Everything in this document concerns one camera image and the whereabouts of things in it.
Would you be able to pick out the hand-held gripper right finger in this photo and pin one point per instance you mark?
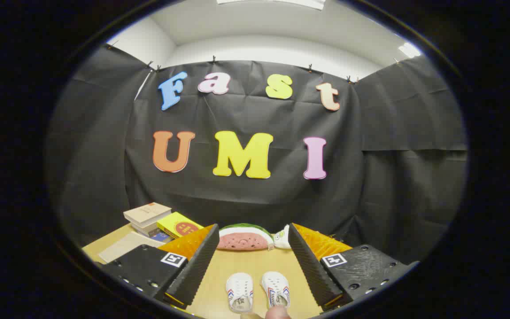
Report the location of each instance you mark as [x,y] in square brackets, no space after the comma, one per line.
[310,270]

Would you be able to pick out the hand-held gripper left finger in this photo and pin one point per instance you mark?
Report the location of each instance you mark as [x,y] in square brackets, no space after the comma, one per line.
[195,270]

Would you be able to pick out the white canvas shoe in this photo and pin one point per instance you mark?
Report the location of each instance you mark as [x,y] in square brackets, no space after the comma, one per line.
[240,290]
[276,285]

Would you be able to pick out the beige fabric storage box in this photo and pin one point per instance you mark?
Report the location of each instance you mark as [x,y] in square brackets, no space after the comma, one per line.
[124,248]

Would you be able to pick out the white plush animal toy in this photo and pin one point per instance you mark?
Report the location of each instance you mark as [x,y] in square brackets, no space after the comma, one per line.
[283,238]

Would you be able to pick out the blue book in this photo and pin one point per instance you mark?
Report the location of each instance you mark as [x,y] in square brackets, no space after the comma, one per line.
[162,237]

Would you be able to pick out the yellow book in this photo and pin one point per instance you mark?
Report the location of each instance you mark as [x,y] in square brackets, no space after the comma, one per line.
[179,225]

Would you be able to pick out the watermelon slice plush toy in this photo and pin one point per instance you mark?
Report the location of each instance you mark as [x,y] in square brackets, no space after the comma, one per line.
[244,240]

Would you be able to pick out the grey book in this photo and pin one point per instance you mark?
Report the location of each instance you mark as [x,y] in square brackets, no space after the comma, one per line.
[145,229]

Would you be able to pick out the tan book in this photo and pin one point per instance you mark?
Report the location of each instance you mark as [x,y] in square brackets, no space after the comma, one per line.
[146,212]

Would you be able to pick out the ceiling light panel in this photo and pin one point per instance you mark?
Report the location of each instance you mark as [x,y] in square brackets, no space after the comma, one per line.
[277,2]
[409,49]

